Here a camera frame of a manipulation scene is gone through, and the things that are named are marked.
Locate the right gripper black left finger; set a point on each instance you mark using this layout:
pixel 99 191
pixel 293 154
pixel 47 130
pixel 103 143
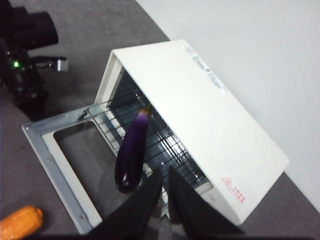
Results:
pixel 135 215

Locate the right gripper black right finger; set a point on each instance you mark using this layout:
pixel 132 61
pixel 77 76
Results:
pixel 195 217

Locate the purple eggplant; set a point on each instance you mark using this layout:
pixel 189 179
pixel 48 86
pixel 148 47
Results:
pixel 132 155

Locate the white Toshiba toaster oven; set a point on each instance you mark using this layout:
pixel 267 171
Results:
pixel 200 112

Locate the orange corn cob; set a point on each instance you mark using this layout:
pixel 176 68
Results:
pixel 20 222

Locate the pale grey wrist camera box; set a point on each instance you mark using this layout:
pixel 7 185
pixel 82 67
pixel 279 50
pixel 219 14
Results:
pixel 62 65

